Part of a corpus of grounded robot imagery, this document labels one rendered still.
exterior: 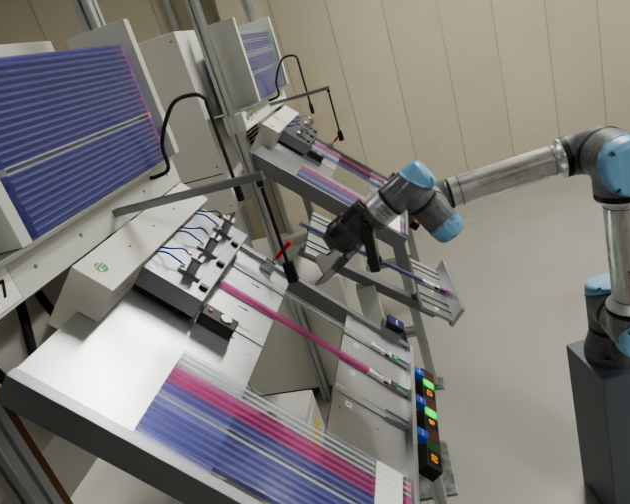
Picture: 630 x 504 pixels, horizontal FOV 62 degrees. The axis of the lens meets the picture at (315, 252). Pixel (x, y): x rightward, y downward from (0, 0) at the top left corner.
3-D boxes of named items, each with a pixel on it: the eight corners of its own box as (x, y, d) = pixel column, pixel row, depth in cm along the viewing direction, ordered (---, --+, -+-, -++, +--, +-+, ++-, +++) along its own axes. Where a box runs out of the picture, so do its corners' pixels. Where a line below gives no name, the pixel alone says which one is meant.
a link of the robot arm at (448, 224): (461, 211, 124) (430, 179, 122) (470, 228, 114) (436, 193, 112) (435, 233, 127) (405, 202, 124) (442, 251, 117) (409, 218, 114)
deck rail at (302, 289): (398, 359, 146) (411, 344, 144) (398, 363, 145) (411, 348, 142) (177, 226, 139) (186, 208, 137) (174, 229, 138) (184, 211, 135)
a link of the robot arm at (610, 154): (647, 327, 133) (631, 118, 113) (681, 362, 119) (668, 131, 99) (598, 337, 135) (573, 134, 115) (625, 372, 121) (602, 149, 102)
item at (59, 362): (281, 293, 141) (290, 279, 139) (195, 496, 81) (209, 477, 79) (174, 229, 137) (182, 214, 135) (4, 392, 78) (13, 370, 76)
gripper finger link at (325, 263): (301, 271, 120) (326, 242, 122) (319, 288, 121) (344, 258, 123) (304, 271, 117) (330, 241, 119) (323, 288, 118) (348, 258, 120)
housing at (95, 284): (186, 240, 138) (208, 198, 132) (86, 346, 94) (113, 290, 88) (159, 224, 138) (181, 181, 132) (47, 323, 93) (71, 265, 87)
